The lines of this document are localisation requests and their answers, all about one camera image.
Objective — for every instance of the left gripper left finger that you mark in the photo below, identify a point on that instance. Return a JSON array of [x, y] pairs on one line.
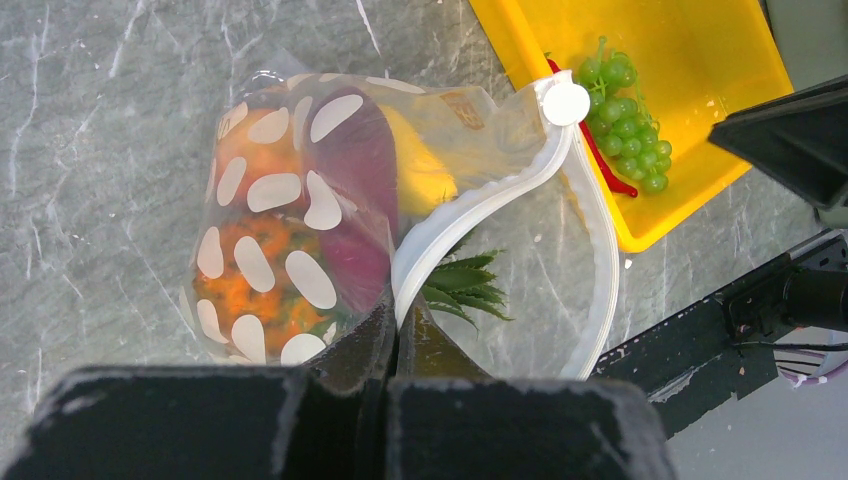
[[215, 422]]

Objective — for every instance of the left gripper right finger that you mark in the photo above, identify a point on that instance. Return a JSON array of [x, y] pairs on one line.
[[448, 419]]

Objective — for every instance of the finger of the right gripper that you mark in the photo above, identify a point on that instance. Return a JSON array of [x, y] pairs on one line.
[[799, 140]]

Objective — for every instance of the orange toy pineapple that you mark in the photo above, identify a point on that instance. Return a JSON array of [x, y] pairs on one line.
[[249, 303]]

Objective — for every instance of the green toy grapes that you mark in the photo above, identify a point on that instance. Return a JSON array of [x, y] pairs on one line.
[[623, 130]]

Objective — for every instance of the red toy chili pepper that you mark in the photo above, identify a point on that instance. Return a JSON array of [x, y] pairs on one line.
[[614, 184]]

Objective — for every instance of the clear dotted zip top bag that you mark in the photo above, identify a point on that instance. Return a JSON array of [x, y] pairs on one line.
[[330, 195]]

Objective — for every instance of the yellow toy pear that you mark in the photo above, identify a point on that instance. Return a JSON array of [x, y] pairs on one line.
[[423, 180]]

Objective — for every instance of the purple toy eggplant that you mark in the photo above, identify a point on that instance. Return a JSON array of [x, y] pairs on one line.
[[349, 144]]

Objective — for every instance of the toy peach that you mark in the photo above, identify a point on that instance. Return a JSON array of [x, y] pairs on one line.
[[256, 164]]

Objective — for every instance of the clear plastic storage box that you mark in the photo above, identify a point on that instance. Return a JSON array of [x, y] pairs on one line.
[[811, 37]]

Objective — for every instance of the yellow plastic tray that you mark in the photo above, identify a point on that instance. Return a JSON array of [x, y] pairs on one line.
[[697, 62]]

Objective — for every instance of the black base frame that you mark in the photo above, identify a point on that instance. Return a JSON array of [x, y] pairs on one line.
[[786, 318]]

